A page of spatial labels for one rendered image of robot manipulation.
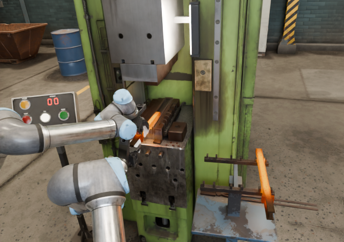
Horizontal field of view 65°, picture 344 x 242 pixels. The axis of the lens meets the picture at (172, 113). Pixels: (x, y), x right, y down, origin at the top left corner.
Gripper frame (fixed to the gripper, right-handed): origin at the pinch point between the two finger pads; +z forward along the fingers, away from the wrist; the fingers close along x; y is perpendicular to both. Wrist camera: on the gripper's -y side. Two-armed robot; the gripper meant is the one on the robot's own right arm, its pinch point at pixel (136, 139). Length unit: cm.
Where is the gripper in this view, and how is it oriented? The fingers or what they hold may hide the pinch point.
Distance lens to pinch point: 139.7
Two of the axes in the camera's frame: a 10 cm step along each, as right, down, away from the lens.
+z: 2.7, -4.3, 8.6
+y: 0.6, 9.0, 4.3
